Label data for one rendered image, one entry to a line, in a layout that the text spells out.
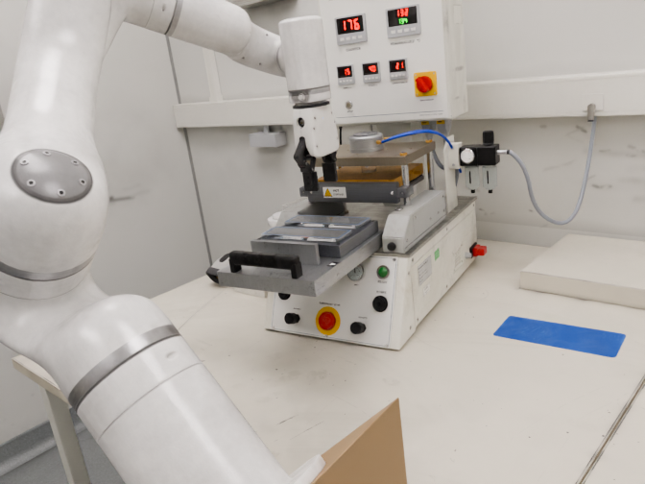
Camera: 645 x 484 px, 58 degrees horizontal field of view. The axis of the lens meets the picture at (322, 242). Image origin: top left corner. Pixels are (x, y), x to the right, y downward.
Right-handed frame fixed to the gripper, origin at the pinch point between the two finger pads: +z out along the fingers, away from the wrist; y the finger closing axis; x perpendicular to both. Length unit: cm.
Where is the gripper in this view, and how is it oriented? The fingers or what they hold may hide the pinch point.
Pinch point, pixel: (321, 179)
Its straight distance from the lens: 122.2
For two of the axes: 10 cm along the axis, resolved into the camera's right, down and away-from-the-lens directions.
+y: 5.0, -3.3, 8.0
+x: -8.6, -0.5, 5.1
